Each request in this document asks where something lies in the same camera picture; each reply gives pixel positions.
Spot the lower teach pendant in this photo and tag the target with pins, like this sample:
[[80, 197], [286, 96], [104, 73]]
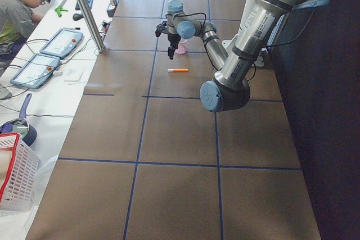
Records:
[[36, 71]]

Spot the upper teach pendant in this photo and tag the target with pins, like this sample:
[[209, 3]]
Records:
[[62, 43]]

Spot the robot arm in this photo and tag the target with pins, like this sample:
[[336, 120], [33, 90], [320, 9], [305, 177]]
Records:
[[229, 89]]

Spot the orange marker pen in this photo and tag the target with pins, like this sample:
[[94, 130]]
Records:
[[177, 70]]

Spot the green plastic tool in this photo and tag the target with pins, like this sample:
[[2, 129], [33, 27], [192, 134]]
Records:
[[59, 10]]

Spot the white plastic basket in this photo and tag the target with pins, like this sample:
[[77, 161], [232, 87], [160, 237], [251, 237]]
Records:
[[19, 165]]

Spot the pink mesh pen holder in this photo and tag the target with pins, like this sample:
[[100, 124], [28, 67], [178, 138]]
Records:
[[181, 47]]

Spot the blue saucepan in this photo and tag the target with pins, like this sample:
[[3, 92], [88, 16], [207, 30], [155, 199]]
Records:
[[20, 125]]

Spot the aluminium frame post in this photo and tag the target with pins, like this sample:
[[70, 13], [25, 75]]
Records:
[[92, 27]]

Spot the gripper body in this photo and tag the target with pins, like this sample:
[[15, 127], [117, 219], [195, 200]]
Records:
[[171, 38]]

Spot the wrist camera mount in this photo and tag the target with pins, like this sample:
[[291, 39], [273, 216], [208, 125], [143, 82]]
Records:
[[162, 28]]

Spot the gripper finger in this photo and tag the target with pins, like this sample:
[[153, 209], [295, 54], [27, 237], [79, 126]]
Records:
[[171, 52]]

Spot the seated person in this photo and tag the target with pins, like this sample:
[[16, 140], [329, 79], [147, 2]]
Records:
[[18, 21]]

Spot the black computer mouse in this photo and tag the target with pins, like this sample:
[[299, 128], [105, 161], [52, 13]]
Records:
[[77, 16]]

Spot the teach pendant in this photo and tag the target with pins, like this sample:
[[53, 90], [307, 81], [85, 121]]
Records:
[[62, 43], [36, 71]]

